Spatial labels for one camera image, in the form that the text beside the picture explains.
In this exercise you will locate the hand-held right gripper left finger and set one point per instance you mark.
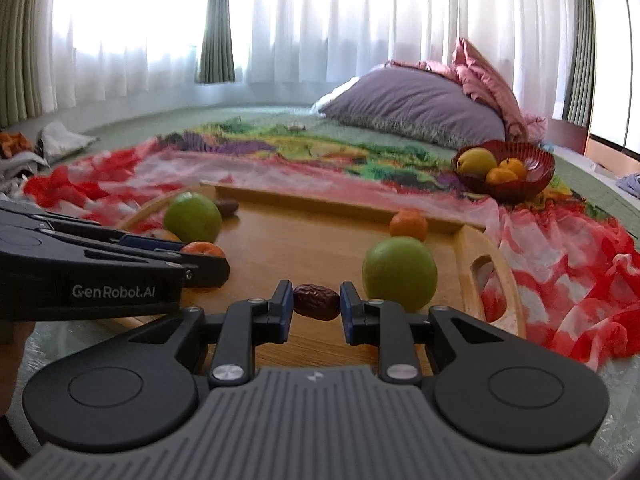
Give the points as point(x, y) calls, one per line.
point(286, 310)

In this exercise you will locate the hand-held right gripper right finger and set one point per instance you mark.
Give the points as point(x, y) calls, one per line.
point(346, 310)

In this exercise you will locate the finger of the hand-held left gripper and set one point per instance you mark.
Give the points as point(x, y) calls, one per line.
point(210, 271)
point(150, 243)

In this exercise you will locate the small orange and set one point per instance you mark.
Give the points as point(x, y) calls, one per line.
point(202, 249)
point(516, 167)
point(501, 176)

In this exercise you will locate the brown date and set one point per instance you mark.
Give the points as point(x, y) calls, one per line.
point(315, 301)
point(227, 207)

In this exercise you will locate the wooden serving tray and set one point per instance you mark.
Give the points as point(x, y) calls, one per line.
point(300, 250)

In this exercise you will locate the large green apple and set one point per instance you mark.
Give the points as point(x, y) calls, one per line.
point(400, 272)

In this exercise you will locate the person's left forearm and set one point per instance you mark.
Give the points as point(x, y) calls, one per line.
point(17, 360)

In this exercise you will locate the grey clothes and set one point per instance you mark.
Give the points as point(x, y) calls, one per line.
point(20, 170)

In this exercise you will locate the white crumpled cloth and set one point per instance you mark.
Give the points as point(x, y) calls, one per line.
point(62, 142)

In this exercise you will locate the orange cloth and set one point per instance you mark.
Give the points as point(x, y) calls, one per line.
point(15, 144)

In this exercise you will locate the colourful floral cloth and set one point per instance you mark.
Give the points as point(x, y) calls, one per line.
point(310, 150)

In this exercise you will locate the yellow fruit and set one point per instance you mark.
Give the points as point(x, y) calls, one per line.
point(475, 161)

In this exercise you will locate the purple pillow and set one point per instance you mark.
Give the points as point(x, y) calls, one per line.
point(415, 102)

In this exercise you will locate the red ribbed bowl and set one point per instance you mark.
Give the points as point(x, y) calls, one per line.
point(525, 182)

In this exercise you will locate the red and white scarf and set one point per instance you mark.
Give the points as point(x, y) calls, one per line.
point(565, 270)

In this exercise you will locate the green curtain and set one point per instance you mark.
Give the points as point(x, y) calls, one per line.
point(580, 50)
point(216, 20)
point(25, 45)

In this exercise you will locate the pink pillow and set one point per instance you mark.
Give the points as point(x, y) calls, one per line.
point(480, 75)

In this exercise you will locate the brown headboard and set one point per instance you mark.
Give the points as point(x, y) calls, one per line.
point(567, 135)

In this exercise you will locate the white snowflake lace cloth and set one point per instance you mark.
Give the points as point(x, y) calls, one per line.
point(620, 397)

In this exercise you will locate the white sheer curtain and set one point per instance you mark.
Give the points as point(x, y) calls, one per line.
point(350, 20)

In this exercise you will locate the lavender cloth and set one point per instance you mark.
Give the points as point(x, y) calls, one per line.
point(630, 182)

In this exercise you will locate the white cabinet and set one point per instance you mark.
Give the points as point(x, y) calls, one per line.
point(617, 60)

